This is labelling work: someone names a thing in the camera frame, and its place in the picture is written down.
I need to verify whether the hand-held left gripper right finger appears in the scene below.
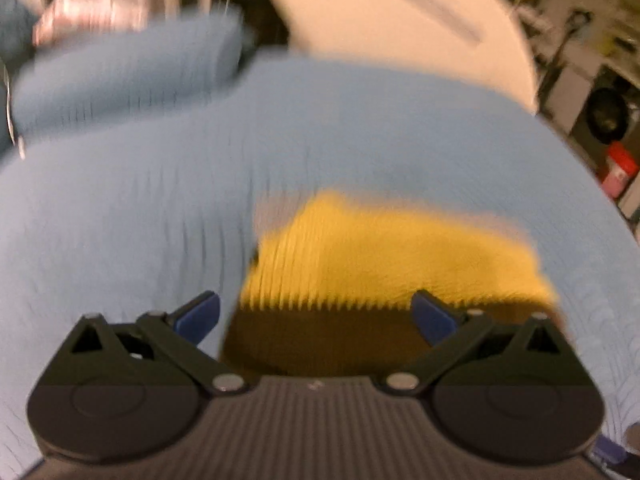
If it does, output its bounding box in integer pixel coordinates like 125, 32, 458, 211
382, 290, 586, 397

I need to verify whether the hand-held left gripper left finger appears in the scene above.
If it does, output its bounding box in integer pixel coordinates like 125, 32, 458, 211
50, 291, 247, 396

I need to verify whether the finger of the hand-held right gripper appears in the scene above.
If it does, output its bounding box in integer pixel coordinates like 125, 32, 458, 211
592, 435, 629, 467

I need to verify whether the yellow brown grey striped sweater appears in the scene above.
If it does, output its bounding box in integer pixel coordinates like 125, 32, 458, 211
220, 190, 561, 378

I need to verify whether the blue quilted bedspread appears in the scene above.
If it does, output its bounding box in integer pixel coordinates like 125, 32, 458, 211
0, 55, 640, 480

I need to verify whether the red plastic bucket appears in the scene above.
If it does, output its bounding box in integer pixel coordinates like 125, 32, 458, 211
597, 141, 640, 199

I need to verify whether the white chest appliance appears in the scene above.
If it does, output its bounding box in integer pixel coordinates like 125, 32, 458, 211
537, 65, 581, 131

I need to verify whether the blue quilted pillow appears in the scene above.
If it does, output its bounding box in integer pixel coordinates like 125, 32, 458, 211
10, 10, 246, 137

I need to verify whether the front-loading washing machine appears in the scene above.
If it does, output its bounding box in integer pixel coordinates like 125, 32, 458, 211
570, 65, 640, 161

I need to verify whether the white bed end board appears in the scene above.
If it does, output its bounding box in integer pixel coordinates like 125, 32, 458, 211
250, 0, 538, 112

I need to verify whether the white printed sack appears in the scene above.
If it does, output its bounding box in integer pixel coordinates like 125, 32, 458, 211
32, 0, 151, 47

